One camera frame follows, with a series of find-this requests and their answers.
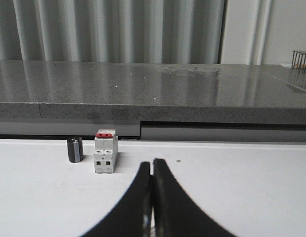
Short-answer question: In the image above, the white circuit breaker red switch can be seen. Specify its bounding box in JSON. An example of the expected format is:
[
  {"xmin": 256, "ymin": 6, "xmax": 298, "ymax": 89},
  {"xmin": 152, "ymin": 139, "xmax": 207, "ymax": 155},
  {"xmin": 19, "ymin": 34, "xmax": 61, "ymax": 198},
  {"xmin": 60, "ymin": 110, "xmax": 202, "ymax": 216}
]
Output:
[{"xmin": 93, "ymin": 129, "xmax": 118, "ymax": 174}]

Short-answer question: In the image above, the grey stone counter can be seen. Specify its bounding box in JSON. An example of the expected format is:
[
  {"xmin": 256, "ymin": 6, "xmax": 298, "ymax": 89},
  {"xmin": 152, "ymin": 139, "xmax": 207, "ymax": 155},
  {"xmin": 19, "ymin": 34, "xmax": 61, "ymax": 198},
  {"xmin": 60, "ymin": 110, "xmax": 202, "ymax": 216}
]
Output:
[{"xmin": 0, "ymin": 60, "xmax": 306, "ymax": 143}]

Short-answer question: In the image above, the metal wire rack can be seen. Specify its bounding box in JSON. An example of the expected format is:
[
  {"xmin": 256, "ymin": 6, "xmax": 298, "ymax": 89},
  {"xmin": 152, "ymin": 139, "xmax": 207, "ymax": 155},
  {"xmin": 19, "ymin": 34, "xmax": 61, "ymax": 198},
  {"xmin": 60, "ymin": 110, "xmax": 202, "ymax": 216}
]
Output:
[{"xmin": 291, "ymin": 50, "xmax": 306, "ymax": 70}]

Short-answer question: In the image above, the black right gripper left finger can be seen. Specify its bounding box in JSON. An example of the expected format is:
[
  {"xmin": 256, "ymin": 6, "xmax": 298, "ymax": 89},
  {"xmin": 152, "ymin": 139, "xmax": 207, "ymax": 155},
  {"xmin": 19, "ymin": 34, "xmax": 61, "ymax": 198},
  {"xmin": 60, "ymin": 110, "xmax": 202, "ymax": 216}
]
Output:
[{"xmin": 83, "ymin": 162, "xmax": 152, "ymax": 237}]

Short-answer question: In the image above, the black cylindrical capacitor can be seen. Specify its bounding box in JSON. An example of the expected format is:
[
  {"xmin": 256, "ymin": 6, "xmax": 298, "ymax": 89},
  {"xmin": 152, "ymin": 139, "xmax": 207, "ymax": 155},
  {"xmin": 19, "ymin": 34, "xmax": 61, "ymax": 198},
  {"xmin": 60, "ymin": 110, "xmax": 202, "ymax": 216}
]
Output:
[{"xmin": 66, "ymin": 136, "xmax": 84, "ymax": 163}]

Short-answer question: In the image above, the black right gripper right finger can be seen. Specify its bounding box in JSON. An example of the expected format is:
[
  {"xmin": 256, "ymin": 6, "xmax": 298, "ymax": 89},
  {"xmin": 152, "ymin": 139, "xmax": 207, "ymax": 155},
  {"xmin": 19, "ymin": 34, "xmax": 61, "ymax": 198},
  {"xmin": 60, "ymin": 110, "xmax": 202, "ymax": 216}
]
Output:
[{"xmin": 153, "ymin": 158, "xmax": 234, "ymax": 237}]

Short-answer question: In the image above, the grey pleated curtain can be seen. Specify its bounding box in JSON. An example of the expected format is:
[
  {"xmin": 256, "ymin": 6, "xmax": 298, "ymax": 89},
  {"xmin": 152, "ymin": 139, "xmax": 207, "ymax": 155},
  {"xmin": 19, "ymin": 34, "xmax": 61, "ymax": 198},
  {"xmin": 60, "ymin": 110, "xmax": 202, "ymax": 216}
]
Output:
[{"xmin": 0, "ymin": 0, "xmax": 226, "ymax": 64}]

